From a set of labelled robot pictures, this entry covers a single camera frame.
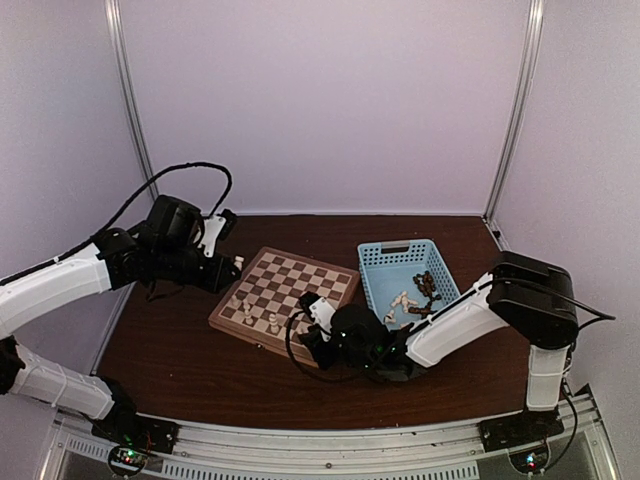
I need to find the right aluminium frame post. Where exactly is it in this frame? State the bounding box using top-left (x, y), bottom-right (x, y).
top-left (483, 0), bottom-right (545, 224)

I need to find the wooden folding chess board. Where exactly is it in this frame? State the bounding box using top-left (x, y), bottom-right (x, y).
top-left (209, 247), bottom-right (360, 357)

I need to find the white chess pieces pile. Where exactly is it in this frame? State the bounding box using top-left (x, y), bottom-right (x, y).
top-left (383, 291), bottom-right (419, 325)

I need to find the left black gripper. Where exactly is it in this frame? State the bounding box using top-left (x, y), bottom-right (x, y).
top-left (153, 243), bottom-right (240, 294)

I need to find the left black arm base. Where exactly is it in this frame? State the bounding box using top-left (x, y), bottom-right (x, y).
top-left (89, 377), bottom-right (179, 454)

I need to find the dark chess pieces pile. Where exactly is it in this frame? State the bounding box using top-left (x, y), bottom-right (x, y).
top-left (408, 271), bottom-right (442, 319)

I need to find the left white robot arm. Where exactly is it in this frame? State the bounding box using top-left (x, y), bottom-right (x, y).
top-left (1, 195), bottom-right (240, 444)

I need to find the black cable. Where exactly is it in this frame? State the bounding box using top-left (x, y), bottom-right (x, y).
top-left (0, 160), bottom-right (234, 286)
top-left (284, 309), bottom-right (361, 384)

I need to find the front aluminium rail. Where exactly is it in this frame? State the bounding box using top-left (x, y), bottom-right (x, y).
top-left (39, 394), bottom-right (616, 480)

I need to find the right black cable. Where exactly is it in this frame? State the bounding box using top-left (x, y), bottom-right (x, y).
top-left (284, 309), bottom-right (361, 384)

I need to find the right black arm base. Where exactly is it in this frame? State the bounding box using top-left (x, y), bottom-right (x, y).
top-left (478, 408), bottom-right (564, 452)

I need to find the aluminium frame post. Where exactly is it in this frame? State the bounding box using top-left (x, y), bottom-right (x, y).
top-left (483, 0), bottom-right (545, 224)
top-left (104, 0), bottom-right (155, 181)

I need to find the white queen chess piece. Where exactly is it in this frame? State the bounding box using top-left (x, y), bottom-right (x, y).
top-left (268, 313), bottom-right (280, 334)

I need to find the left aluminium frame post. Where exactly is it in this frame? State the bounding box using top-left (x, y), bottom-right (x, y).
top-left (104, 0), bottom-right (155, 181)

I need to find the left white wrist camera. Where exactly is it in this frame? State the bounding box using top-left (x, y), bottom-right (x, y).
top-left (198, 209), bottom-right (237, 258)

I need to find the left black cable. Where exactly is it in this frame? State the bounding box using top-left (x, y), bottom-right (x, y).
top-left (0, 160), bottom-right (234, 286)

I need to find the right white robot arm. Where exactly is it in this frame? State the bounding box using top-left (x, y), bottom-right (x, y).
top-left (299, 251), bottom-right (579, 442)

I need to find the light blue plastic basket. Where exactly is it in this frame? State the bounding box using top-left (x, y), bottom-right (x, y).
top-left (357, 239), bottom-right (460, 330)

